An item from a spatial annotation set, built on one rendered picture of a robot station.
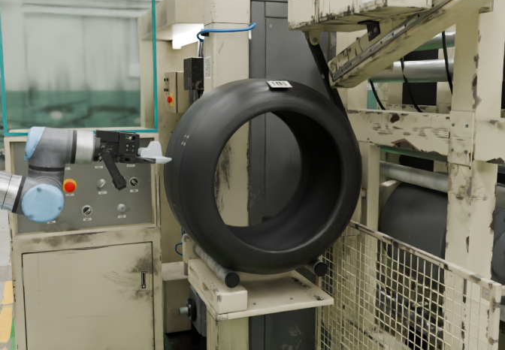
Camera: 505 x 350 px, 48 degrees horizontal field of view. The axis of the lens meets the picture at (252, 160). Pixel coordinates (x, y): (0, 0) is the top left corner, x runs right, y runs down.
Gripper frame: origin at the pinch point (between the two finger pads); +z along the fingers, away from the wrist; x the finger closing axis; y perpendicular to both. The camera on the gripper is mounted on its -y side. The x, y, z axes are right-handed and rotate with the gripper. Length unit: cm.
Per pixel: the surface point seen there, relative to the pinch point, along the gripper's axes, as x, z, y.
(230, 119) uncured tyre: -11.8, 13.6, 14.0
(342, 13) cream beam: -13, 43, 47
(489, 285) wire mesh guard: -58, 65, -17
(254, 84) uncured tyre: -8.2, 20.6, 24.1
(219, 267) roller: -1.8, 18.3, -30.0
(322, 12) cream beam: -1, 42, 48
